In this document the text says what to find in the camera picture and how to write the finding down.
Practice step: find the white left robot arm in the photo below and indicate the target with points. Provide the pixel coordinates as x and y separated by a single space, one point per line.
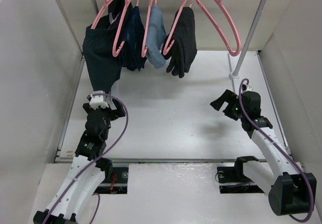
89 167

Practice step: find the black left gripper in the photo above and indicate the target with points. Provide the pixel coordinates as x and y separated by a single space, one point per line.
114 114

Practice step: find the aluminium rail at table front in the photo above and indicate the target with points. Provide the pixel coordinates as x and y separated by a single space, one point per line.
229 171

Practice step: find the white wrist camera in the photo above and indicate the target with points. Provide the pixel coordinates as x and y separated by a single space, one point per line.
98 99
246 87

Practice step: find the dark teal hanging trousers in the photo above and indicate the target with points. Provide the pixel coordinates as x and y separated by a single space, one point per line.
103 68

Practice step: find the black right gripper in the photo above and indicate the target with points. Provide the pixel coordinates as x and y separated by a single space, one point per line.
229 97

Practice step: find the navy blue hanging shorts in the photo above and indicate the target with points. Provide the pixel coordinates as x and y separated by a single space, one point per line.
133 34

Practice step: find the light blue hanging shorts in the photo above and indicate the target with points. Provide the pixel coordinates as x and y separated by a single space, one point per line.
156 35

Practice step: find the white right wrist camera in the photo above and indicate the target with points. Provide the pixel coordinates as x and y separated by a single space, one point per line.
246 87

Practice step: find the black trousers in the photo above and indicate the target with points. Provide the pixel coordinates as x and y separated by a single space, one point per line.
184 49

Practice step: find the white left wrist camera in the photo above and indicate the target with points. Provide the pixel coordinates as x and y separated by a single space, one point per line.
98 99

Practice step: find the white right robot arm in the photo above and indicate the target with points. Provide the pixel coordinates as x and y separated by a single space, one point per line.
290 191

